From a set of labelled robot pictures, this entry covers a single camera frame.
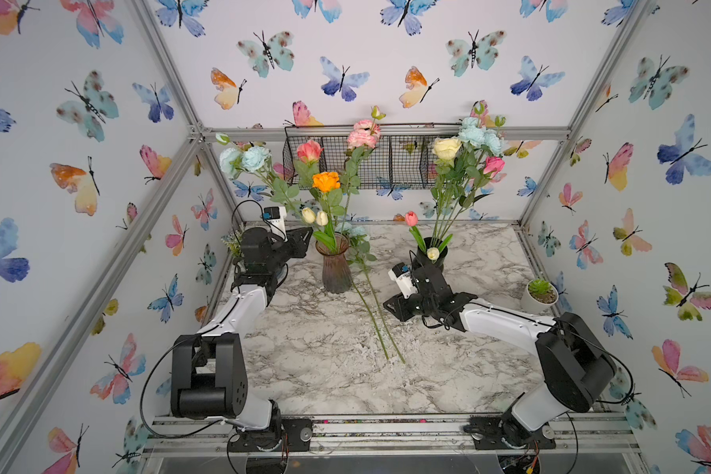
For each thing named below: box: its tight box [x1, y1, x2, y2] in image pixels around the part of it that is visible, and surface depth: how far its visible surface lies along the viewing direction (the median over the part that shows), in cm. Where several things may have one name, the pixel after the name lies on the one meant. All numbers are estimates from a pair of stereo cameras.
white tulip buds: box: [301, 207, 329, 227], surface depth 83 cm
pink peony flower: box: [346, 119, 382, 150], surface depth 80 cm
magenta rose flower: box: [482, 156, 506, 179], surface depth 79 cm
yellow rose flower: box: [432, 136, 463, 160], surface depth 79 cm
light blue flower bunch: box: [458, 116, 503, 157], surface depth 82 cm
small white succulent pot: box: [520, 278, 559, 316], surface depth 92 cm
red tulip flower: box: [404, 210, 419, 228], surface depth 83 cm
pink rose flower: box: [296, 139, 323, 167], surface depth 84 cm
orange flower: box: [311, 170, 341, 193], surface depth 82 cm
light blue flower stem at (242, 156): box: [219, 138, 391, 361], surface depth 75 cm
